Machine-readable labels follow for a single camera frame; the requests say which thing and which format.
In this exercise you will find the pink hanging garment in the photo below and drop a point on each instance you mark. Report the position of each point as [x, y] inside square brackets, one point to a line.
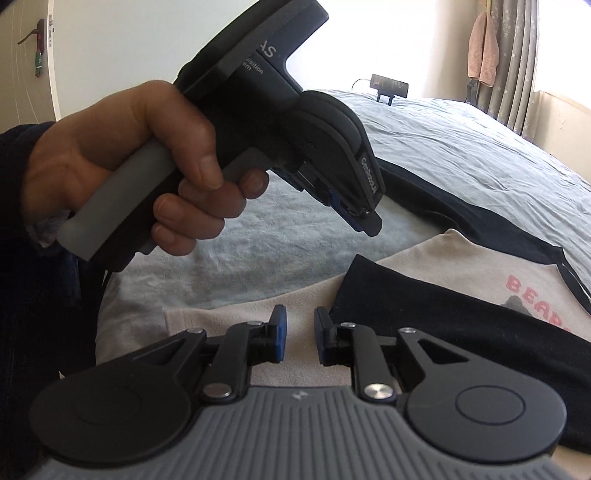
[482, 46]

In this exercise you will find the white door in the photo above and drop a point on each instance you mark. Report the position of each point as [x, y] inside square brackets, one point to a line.
[27, 101]

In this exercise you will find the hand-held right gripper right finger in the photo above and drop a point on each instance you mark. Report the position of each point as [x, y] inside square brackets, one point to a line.
[322, 337]

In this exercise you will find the green and red tag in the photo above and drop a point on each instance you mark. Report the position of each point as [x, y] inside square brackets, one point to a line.
[39, 64]

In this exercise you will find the black phone on stand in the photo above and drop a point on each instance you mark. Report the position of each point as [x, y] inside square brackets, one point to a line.
[390, 85]

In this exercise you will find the grey bed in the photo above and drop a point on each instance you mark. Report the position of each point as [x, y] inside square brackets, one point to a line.
[461, 152]

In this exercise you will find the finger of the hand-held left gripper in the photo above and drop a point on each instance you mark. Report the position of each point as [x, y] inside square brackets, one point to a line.
[355, 217]

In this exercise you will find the beige and black sweatshirt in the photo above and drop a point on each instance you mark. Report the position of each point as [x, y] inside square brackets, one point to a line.
[461, 323]

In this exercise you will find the person's left hand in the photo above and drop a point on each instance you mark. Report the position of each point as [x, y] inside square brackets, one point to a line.
[115, 124]

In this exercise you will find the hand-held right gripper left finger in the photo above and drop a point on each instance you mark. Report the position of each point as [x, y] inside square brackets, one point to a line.
[279, 334]

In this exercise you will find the grey star-patterned curtain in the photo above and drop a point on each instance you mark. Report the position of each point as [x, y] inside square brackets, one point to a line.
[512, 69]

